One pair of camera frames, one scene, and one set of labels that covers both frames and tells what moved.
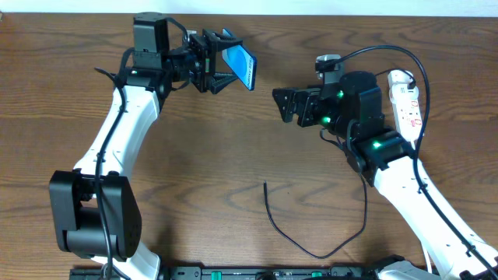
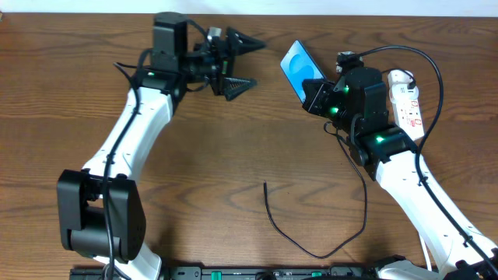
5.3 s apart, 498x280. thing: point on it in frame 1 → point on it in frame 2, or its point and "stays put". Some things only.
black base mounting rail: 240,273 stays put
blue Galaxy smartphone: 242,61 → 298,65
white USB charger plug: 400,92 stays put
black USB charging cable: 303,250 stays put
